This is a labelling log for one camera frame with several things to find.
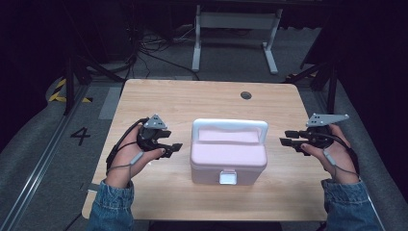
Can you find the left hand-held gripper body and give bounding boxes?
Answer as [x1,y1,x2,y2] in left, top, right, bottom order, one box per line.
[137,114,168,152]

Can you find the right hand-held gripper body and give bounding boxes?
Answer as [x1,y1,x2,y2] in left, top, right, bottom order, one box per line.
[300,112,350,150]

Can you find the person's left hand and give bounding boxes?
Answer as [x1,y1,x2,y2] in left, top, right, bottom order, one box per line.
[105,124,166,190]

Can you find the person's right hand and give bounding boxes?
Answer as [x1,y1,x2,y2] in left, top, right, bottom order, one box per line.
[300,123,361,185]

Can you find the black tripod stand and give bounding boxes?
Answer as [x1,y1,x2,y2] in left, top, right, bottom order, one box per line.
[62,53,127,116]
[284,60,340,116]

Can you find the grey right wrist cord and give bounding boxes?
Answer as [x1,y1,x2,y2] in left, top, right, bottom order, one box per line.
[322,149,361,181]

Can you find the grey wrist cord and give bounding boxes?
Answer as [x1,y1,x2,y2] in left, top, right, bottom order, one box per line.
[322,149,361,181]
[106,150,145,181]

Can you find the grey left wrist cord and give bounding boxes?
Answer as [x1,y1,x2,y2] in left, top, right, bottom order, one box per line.
[106,150,145,181]

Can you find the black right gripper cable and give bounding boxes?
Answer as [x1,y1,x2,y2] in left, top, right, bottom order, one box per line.
[320,132,361,177]

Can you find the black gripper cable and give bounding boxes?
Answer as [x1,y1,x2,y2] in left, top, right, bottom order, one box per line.
[105,116,151,176]
[320,132,361,177]

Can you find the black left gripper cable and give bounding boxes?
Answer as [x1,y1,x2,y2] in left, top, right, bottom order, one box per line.
[105,116,151,176]

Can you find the pink storage box white handle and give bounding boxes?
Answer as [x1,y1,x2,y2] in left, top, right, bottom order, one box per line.
[189,117,269,187]

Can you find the black floor cables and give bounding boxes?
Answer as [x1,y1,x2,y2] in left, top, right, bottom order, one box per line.
[127,28,200,82]

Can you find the aluminium floor rail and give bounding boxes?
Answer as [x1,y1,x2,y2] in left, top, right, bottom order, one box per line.
[0,82,91,231]

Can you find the white metal stand frame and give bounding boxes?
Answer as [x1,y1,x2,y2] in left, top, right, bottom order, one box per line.
[191,4,284,76]

